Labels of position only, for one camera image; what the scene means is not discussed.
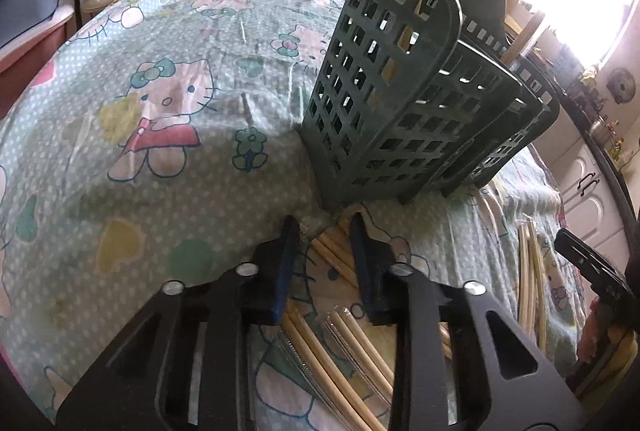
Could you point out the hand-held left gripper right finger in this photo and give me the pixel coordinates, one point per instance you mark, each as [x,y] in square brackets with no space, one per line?
[364,271]

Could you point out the round wall vent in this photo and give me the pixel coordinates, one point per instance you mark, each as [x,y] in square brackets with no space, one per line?
[622,86]

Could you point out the chopsticks standing in basket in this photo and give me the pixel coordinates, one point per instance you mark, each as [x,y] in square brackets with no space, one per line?
[30,1]

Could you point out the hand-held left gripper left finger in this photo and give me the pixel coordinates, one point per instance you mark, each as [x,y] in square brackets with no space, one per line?
[281,271]

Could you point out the round wooden sieve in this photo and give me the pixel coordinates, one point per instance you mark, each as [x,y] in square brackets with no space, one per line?
[525,28]

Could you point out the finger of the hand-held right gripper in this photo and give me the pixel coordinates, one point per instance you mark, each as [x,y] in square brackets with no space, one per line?
[587,263]

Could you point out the person's right hand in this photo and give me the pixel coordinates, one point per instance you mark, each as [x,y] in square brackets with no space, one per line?
[592,326]

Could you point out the green plastic utensil holder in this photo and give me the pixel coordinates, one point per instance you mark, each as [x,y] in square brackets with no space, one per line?
[400,101]

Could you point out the white kitchen cabinet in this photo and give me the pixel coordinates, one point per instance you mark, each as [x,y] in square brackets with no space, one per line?
[590,191]

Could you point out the bamboo chopsticks pair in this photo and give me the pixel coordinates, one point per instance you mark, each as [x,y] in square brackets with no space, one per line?
[525,281]
[539,291]
[365,361]
[310,371]

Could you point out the cartoon printed cloth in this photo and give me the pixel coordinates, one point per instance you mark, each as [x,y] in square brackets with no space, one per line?
[175,136]

